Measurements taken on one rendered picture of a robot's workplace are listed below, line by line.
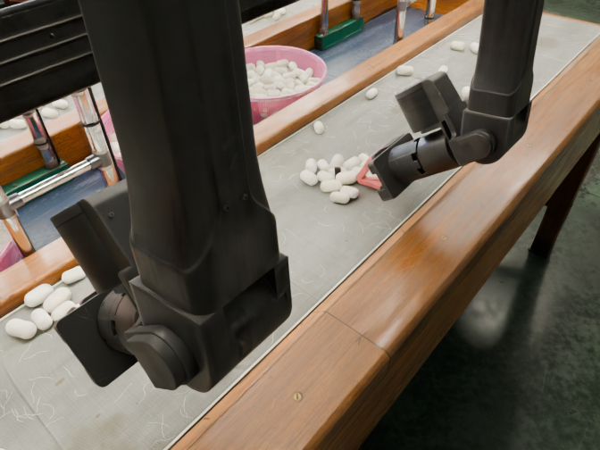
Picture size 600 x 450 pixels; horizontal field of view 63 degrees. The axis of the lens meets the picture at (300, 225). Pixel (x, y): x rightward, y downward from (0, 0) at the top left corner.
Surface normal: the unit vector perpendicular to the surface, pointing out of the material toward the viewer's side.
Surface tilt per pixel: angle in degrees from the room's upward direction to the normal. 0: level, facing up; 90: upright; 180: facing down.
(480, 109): 87
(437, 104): 87
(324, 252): 0
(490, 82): 75
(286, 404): 0
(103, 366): 50
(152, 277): 84
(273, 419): 0
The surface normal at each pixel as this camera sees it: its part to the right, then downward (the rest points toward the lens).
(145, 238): -0.65, 0.22
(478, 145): -0.65, 0.48
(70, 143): 0.75, 0.43
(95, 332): 0.57, -0.14
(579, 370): -0.02, -0.73
